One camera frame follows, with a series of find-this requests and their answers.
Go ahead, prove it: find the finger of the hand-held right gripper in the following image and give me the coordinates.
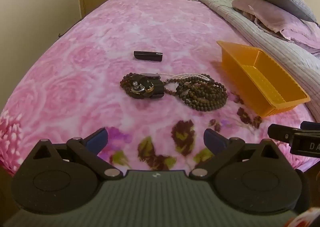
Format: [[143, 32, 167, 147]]
[[267, 124, 297, 146]]

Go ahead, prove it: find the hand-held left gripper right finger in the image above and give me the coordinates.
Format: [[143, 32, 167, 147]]
[[189, 128, 284, 180]]

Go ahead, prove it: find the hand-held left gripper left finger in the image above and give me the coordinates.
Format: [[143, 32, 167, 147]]
[[30, 127, 123, 180]]

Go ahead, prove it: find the brown bead necklace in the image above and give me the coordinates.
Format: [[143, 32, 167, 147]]
[[189, 83, 228, 112]]

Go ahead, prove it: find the orange plastic tray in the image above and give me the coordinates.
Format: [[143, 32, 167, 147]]
[[216, 40, 311, 118]]

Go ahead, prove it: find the dark bead necklace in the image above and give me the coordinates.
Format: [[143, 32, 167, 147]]
[[164, 74, 227, 112]]

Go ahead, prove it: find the dark red bead bracelet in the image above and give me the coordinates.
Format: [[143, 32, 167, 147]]
[[120, 73, 140, 100]]

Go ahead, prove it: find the gold wristwatch with black strap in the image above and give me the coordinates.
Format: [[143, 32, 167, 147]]
[[129, 80, 164, 100]]

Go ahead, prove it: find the white pearl necklace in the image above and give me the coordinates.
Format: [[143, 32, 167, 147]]
[[160, 73, 210, 83]]

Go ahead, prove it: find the black smart watch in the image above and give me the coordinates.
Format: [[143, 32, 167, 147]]
[[132, 73, 162, 85]]

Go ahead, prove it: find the black rectangular case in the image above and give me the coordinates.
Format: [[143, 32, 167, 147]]
[[133, 51, 163, 62]]

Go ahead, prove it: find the red white patterned cloth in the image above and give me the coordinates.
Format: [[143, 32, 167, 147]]
[[281, 207, 320, 227]]

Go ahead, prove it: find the grey striped quilt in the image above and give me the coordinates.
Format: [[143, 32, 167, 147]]
[[199, 0, 320, 117]]

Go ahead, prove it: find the pink floral blanket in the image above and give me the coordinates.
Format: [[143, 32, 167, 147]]
[[0, 0, 320, 177]]

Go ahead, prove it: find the pink pillow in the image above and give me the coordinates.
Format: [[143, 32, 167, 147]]
[[232, 0, 320, 53]]

